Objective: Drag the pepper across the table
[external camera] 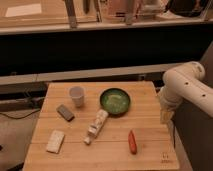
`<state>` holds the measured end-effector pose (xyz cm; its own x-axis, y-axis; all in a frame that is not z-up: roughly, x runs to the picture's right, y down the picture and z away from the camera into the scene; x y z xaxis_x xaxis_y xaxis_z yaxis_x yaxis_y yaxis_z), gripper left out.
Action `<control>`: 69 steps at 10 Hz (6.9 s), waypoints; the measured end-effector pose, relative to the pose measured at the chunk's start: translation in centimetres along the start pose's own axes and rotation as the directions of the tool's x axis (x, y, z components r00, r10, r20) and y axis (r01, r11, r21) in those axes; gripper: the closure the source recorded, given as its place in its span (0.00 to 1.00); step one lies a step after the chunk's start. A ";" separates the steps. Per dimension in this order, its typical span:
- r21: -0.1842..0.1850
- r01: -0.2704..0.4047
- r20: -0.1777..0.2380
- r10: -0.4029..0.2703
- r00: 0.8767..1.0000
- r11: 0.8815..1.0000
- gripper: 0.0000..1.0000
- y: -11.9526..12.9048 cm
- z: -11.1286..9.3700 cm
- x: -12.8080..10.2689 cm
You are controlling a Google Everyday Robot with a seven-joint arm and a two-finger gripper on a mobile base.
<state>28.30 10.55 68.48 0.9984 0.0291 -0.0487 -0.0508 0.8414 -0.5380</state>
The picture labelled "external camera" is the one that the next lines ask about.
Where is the green frying pan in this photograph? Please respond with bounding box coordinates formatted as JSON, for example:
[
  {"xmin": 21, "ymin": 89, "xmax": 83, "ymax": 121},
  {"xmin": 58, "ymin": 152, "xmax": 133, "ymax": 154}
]
[{"xmin": 100, "ymin": 88, "xmax": 131, "ymax": 117}]

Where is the white plastic cup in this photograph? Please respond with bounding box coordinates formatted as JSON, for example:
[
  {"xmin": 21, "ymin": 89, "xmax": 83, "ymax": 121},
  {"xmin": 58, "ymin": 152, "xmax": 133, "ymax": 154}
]
[{"xmin": 69, "ymin": 86, "xmax": 84, "ymax": 107}]

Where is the grey sponge block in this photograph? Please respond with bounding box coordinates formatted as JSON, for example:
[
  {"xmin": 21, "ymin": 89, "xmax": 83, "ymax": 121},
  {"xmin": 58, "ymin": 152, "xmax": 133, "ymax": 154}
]
[{"xmin": 56, "ymin": 105, "xmax": 74, "ymax": 121}]

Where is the white rectangular block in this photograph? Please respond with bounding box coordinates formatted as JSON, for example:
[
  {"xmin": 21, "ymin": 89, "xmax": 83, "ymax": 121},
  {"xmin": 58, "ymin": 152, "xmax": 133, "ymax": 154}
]
[{"xmin": 46, "ymin": 130, "xmax": 65, "ymax": 153}]

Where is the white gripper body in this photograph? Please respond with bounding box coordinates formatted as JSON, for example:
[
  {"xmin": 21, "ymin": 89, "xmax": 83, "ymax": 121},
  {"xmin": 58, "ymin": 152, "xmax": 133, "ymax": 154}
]
[{"xmin": 158, "ymin": 86, "xmax": 181, "ymax": 124}]

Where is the white pan handle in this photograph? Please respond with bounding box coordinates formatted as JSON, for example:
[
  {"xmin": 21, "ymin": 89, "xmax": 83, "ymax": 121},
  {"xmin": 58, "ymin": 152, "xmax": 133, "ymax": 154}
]
[{"xmin": 84, "ymin": 109, "xmax": 109, "ymax": 145}]

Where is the red pepper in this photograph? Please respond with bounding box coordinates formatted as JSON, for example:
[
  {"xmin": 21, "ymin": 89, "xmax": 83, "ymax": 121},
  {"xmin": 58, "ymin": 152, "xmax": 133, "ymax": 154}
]
[{"xmin": 128, "ymin": 130, "xmax": 137, "ymax": 154}]

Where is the black cable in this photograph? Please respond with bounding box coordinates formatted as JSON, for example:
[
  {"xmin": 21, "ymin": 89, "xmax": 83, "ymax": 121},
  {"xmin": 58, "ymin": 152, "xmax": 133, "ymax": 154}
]
[{"xmin": 0, "ymin": 108, "xmax": 42, "ymax": 121}]

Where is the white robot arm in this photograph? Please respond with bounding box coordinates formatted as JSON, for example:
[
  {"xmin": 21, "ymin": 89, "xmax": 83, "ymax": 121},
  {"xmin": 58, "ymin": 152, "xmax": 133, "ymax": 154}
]
[{"xmin": 158, "ymin": 61, "xmax": 213, "ymax": 124}]

